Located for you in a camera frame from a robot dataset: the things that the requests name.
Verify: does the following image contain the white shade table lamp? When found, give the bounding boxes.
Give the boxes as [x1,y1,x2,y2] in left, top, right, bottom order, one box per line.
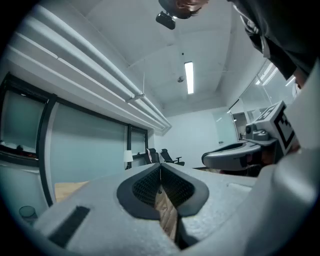
[123,149,134,171]

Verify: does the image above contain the black-framed frosted window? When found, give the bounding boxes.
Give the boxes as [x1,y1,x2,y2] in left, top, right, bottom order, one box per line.
[0,72,55,168]
[126,124,149,162]

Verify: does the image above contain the long ceiling light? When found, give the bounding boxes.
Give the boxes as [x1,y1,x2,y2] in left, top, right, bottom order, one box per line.
[184,61,195,95]

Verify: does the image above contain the wide frosted window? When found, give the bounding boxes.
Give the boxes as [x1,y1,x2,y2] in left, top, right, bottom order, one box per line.
[37,96,131,208]

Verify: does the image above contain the frosted glass door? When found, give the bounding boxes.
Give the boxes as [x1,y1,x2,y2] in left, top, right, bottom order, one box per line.
[212,109,238,149]

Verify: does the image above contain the black head-worn camera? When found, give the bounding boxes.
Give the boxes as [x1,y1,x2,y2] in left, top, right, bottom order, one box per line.
[155,10,176,31]

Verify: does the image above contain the glass partition wall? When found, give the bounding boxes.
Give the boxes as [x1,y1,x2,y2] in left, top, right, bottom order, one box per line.
[229,58,304,141]

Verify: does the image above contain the clear glass cup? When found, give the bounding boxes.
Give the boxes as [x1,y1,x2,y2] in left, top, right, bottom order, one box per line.
[19,205,39,226]

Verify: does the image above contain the white pipe bracket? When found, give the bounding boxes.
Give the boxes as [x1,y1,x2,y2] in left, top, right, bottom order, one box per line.
[124,92,146,104]

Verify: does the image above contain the person's head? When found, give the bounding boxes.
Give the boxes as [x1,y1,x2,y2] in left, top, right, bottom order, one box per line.
[159,0,210,20]

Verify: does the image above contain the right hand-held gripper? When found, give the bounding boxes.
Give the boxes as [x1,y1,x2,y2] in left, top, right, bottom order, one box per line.
[201,100,301,172]

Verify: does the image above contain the white ceiling pipes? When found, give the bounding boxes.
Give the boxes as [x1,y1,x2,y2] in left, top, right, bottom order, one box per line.
[7,4,173,137]

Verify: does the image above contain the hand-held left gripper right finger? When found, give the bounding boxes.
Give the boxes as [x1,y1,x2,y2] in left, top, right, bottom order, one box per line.
[159,162,256,250]

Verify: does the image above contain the person's black jacket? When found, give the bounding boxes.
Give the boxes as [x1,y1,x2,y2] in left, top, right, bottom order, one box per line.
[226,0,320,81]

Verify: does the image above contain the person's right forearm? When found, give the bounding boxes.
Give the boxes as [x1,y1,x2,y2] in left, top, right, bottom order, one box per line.
[292,66,311,90]

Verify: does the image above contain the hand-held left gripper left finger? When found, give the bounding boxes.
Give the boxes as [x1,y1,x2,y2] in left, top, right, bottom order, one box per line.
[33,162,181,256]

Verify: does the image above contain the black office chair white strap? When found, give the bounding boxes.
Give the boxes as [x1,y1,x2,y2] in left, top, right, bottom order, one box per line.
[145,147,161,166]

